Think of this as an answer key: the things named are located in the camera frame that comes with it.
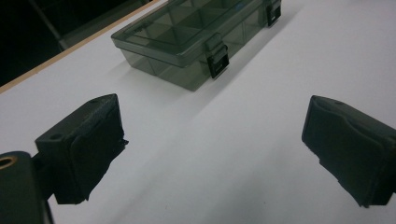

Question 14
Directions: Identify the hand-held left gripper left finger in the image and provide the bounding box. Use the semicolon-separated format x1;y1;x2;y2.
35;92;129;205

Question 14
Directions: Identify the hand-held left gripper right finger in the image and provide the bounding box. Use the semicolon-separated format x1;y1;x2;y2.
301;94;396;208

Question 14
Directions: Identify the grey transparent compartment box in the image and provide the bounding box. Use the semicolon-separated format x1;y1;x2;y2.
110;0;283;92

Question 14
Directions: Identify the wooden table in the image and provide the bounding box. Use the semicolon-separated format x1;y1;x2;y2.
0;0;163;95

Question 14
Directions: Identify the white table board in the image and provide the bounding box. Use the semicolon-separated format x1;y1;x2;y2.
0;0;396;224

